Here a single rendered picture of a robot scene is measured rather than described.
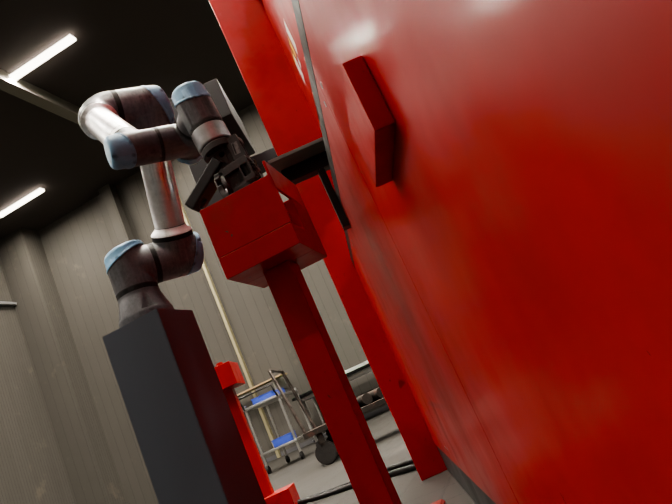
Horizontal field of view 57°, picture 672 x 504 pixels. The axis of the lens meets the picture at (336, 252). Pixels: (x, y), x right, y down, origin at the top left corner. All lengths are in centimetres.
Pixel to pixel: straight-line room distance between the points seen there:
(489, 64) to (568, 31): 8
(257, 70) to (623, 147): 265
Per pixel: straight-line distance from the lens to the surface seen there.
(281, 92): 277
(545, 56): 25
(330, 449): 521
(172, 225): 180
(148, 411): 169
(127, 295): 176
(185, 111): 134
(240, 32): 295
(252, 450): 328
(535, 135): 28
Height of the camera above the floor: 35
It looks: 13 degrees up
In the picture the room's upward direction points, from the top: 24 degrees counter-clockwise
